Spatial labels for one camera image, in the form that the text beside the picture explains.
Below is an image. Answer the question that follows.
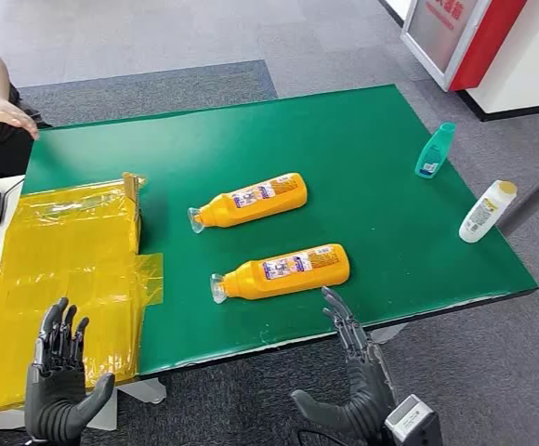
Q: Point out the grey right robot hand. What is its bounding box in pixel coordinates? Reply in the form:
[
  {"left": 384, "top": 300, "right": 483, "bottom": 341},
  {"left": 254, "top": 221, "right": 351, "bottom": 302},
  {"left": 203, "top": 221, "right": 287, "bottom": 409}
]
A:
[{"left": 291, "top": 286, "right": 398, "bottom": 444}]

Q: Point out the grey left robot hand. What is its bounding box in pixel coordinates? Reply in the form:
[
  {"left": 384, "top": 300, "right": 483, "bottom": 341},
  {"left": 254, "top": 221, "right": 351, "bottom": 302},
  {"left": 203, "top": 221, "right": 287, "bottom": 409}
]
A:
[{"left": 24, "top": 296, "right": 116, "bottom": 446}]

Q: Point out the orange bottle with clear cap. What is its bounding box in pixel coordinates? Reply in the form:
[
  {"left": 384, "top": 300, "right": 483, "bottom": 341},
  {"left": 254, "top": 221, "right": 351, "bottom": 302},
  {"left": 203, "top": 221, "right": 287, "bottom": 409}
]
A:
[
  {"left": 187, "top": 173, "right": 309, "bottom": 235},
  {"left": 210, "top": 243, "right": 351, "bottom": 306}
]

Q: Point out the white bottle with yellow cap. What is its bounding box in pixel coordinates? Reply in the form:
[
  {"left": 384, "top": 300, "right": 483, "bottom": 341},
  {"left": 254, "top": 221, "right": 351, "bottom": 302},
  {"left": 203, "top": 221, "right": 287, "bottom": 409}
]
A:
[{"left": 458, "top": 179, "right": 518, "bottom": 244}]

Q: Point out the teal plastic bottle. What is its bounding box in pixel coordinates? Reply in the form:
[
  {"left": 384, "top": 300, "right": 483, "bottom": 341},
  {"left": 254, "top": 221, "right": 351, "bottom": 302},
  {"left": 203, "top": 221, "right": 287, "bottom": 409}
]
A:
[{"left": 414, "top": 122, "right": 457, "bottom": 180}]

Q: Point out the white table foot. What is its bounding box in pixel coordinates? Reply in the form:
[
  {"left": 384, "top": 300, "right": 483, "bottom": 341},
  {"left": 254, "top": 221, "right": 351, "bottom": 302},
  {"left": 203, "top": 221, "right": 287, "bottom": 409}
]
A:
[
  {"left": 116, "top": 376, "right": 168, "bottom": 406},
  {"left": 369, "top": 323, "right": 408, "bottom": 346}
]

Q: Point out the yellow plastic wrapped box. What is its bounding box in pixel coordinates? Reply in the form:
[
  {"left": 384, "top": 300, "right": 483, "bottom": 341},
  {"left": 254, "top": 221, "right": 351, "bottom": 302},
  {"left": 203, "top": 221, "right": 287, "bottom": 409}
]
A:
[{"left": 0, "top": 173, "right": 165, "bottom": 416}]

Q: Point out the green table mat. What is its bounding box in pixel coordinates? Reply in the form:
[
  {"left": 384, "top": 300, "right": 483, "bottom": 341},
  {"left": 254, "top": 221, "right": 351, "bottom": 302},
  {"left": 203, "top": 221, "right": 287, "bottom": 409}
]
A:
[{"left": 21, "top": 84, "right": 539, "bottom": 378}]

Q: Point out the person's hand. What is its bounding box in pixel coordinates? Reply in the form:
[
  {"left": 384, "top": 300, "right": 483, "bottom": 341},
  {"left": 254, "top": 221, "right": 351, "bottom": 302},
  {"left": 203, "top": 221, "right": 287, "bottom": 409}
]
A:
[{"left": 0, "top": 95, "right": 41, "bottom": 141}]

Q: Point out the grey metal pole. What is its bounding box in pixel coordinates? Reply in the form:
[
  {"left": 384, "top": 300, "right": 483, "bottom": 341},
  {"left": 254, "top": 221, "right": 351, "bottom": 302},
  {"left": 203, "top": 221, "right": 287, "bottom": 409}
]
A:
[{"left": 497, "top": 153, "right": 539, "bottom": 239}]

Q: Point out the red and white sign stand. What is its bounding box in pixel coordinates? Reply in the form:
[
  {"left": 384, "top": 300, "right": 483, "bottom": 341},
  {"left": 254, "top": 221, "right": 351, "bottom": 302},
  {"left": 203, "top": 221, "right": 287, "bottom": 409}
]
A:
[{"left": 400, "top": 0, "right": 529, "bottom": 94}]

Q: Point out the white cabinet with black base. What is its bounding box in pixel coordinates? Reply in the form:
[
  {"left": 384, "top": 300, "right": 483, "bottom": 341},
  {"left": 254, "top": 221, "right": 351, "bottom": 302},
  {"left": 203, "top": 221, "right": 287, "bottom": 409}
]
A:
[{"left": 454, "top": 0, "right": 539, "bottom": 123}]

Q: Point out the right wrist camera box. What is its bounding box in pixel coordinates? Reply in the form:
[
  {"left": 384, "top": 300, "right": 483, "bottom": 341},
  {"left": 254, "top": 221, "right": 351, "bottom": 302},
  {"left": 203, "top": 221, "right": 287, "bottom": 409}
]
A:
[{"left": 383, "top": 394, "right": 444, "bottom": 446}]

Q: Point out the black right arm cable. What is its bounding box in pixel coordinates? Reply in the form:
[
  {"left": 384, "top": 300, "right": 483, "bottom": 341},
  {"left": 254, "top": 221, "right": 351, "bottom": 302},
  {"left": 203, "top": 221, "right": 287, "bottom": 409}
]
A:
[{"left": 296, "top": 428, "right": 352, "bottom": 446}]

